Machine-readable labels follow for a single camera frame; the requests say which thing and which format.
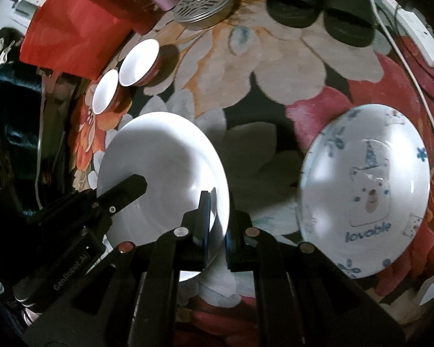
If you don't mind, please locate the round perforated metal tin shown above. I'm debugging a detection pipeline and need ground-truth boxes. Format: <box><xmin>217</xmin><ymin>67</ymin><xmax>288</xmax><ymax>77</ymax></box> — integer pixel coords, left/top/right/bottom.
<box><xmin>173</xmin><ymin>0</ymin><xmax>235</xmax><ymax>31</ymax></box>

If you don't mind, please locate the white power strip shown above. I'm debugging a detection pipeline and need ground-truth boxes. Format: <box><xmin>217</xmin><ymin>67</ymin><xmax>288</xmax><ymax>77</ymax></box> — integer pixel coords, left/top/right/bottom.
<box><xmin>381</xmin><ymin>0</ymin><xmax>434</xmax><ymax>68</ymax></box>

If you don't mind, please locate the red bowl white inside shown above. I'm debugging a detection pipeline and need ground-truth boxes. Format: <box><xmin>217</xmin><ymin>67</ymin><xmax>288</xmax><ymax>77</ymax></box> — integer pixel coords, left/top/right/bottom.
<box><xmin>91</xmin><ymin>68</ymin><xmax>125</xmax><ymax>115</ymax></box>
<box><xmin>119</xmin><ymin>38</ymin><xmax>161</xmax><ymax>87</ymax></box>

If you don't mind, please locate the floral rug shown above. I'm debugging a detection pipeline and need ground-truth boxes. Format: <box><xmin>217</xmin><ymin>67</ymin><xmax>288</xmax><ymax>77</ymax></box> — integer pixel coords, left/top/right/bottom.
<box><xmin>69</xmin><ymin>0</ymin><xmax>434</xmax><ymax>334</ymax></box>

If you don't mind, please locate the red bag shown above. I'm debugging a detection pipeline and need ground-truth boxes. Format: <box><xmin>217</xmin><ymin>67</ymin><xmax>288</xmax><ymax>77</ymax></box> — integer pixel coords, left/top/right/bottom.
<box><xmin>19</xmin><ymin>0</ymin><xmax>157</xmax><ymax>80</ymax></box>

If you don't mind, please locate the white plate with bear print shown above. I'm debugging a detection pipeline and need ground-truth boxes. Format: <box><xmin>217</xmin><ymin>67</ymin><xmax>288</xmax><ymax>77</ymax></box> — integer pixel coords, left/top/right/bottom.
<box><xmin>299</xmin><ymin>104</ymin><xmax>431</xmax><ymax>279</ymax></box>

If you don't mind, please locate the black slipper right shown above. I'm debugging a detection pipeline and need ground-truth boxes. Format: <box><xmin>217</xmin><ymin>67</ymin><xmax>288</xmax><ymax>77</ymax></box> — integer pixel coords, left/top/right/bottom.
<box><xmin>323</xmin><ymin>0</ymin><xmax>375</xmax><ymax>48</ymax></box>

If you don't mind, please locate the plain white plate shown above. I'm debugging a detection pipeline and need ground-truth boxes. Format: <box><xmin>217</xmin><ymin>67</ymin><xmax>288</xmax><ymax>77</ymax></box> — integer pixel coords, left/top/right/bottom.
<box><xmin>96</xmin><ymin>112</ymin><xmax>230</xmax><ymax>262</ymax></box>

